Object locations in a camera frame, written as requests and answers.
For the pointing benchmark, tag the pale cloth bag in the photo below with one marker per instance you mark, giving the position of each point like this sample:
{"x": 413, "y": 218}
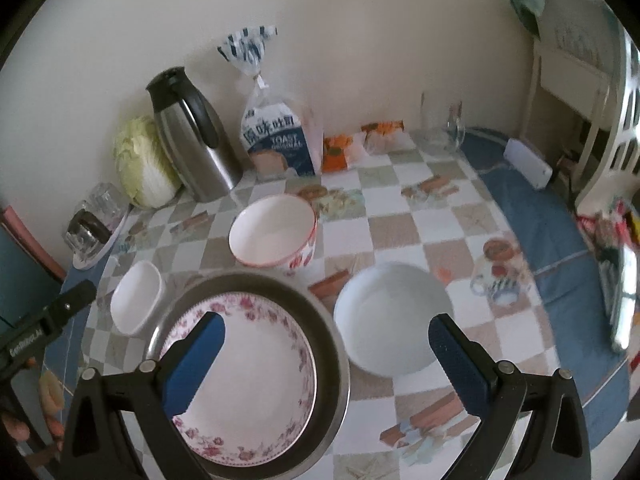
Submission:
{"x": 575, "y": 35}

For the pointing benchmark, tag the white chair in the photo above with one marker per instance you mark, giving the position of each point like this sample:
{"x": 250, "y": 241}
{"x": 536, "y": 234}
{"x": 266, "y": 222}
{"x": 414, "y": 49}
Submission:
{"x": 550, "y": 65}

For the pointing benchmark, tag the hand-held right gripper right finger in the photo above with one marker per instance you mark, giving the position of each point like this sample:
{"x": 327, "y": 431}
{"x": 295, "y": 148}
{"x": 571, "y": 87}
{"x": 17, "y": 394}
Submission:
{"x": 457, "y": 360}

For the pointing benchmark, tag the glass cups on tray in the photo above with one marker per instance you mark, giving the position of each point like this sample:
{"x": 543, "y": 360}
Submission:
{"x": 117, "y": 232}

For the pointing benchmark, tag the clear glass pitcher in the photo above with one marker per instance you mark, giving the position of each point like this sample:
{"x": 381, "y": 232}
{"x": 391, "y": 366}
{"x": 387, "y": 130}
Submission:
{"x": 440, "y": 130}

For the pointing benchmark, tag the white power box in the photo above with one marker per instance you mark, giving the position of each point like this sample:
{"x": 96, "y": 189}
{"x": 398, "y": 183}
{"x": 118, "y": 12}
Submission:
{"x": 527, "y": 162}

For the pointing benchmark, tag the napa cabbage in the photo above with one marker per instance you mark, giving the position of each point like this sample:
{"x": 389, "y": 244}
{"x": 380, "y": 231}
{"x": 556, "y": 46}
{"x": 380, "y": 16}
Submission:
{"x": 140, "y": 165}

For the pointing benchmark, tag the small white bowl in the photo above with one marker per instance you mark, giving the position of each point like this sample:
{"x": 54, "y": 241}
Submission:
{"x": 135, "y": 300}

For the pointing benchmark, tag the strawberry print bowl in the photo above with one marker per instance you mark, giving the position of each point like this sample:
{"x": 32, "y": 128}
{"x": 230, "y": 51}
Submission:
{"x": 270, "y": 230}

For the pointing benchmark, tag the stainless steel thermos jug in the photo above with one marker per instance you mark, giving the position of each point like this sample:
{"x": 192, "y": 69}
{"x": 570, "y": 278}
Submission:
{"x": 200, "y": 160}

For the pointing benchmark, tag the bagged toast bread loaf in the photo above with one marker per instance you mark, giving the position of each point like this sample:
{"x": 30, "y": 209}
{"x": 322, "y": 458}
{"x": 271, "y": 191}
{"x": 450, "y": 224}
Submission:
{"x": 280, "y": 145}

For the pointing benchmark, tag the stainless steel basin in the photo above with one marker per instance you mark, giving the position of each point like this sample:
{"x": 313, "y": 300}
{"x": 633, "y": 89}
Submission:
{"x": 327, "y": 340}

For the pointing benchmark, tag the clear glass cup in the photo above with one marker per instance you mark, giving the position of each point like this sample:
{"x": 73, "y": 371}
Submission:
{"x": 102, "y": 200}

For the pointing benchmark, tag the pale blue bowl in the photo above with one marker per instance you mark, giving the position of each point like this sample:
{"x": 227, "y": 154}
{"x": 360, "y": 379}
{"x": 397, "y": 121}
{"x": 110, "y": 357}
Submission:
{"x": 390, "y": 320}

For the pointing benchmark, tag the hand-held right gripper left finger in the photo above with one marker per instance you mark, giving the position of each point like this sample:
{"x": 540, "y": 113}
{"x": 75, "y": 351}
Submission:
{"x": 200, "y": 355}

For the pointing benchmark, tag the dark glass cup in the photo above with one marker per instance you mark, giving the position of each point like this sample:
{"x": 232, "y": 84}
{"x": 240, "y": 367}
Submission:
{"x": 85, "y": 232}

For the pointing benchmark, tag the blue tablecloth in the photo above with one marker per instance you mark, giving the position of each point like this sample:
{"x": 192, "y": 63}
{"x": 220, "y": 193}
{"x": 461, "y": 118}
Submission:
{"x": 550, "y": 240}

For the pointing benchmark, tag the silver remote control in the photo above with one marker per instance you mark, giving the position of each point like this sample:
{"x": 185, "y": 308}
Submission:
{"x": 622, "y": 305}

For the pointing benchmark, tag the colourful patterned cloth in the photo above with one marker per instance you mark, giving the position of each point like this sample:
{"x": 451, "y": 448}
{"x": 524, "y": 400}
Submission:
{"x": 607, "y": 230}

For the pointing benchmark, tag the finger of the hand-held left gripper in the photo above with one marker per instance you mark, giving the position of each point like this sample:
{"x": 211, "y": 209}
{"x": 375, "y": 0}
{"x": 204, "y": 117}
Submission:
{"x": 72, "y": 302}

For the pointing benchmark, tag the dark teal furniture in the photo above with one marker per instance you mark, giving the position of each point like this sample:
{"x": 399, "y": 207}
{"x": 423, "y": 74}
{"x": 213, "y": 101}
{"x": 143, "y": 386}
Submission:
{"x": 25, "y": 280}

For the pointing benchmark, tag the round floral plate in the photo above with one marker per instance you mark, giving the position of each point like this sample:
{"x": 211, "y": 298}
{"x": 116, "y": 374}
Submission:
{"x": 250, "y": 385}

